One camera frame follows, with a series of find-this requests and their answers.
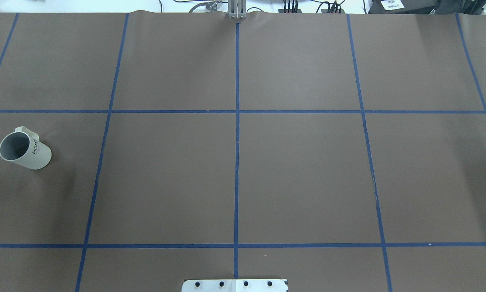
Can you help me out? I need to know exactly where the black box with label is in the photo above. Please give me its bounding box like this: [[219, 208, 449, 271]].
[[367, 0, 439, 14]]

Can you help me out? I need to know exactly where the white mug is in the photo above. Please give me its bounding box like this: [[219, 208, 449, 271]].
[[0, 126, 52, 170]]

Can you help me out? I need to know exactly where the white pedestal base plate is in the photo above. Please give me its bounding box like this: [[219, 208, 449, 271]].
[[181, 279, 289, 292]]

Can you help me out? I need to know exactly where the aluminium frame post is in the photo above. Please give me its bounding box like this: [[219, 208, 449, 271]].
[[227, 0, 248, 19]]

